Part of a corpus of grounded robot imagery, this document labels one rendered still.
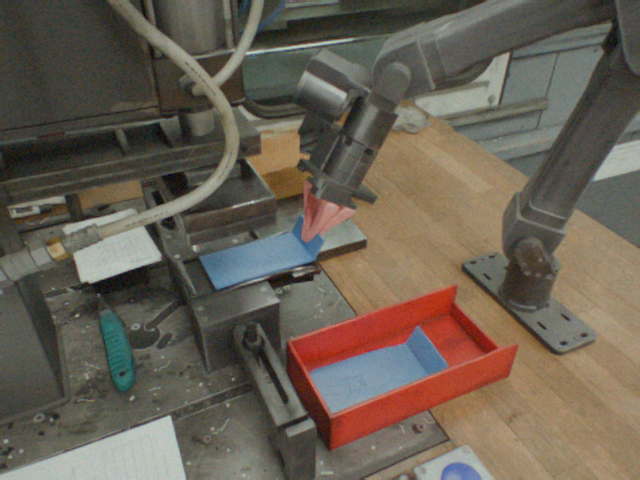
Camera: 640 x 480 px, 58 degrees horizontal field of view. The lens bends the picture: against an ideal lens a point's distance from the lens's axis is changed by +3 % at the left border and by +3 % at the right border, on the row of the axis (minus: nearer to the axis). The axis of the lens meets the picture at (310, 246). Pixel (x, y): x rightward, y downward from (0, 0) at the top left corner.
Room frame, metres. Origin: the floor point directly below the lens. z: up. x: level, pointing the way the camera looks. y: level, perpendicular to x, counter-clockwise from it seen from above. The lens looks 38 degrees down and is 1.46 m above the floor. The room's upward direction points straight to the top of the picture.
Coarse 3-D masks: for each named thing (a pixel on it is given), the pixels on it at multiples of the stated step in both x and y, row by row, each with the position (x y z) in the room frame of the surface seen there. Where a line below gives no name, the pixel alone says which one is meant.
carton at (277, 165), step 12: (264, 144) 0.96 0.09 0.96; (276, 144) 0.97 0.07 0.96; (288, 144) 0.99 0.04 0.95; (264, 156) 0.96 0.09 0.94; (276, 156) 0.97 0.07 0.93; (288, 156) 0.98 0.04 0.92; (300, 156) 1.00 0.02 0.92; (264, 168) 0.96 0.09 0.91; (276, 168) 0.97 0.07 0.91; (288, 168) 0.86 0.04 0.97; (264, 180) 0.84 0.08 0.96; (276, 180) 0.85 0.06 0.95; (288, 180) 0.86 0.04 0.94; (300, 180) 0.87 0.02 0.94; (276, 192) 0.85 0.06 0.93; (288, 192) 0.86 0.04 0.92; (300, 192) 0.87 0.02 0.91
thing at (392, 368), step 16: (416, 336) 0.50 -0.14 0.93; (384, 352) 0.49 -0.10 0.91; (400, 352) 0.49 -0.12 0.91; (416, 352) 0.48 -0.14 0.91; (432, 352) 0.47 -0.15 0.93; (336, 368) 0.46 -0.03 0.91; (352, 368) 0.46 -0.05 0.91; (368, 368) 0.46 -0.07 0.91; (384, 368) 0.46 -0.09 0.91; (400, 368) 0.46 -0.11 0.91; (416, 368) 0.46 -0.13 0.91; (432, 368) 0.45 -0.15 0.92; (320, 384) 0.44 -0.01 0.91; (336, 384) 0.44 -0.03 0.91; (368, 384) 0.44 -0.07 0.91; (384, 384) 0.44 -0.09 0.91; (400, 384) 0.44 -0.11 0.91; (336, 400) 0.41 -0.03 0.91; (352, 400) 0.41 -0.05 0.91
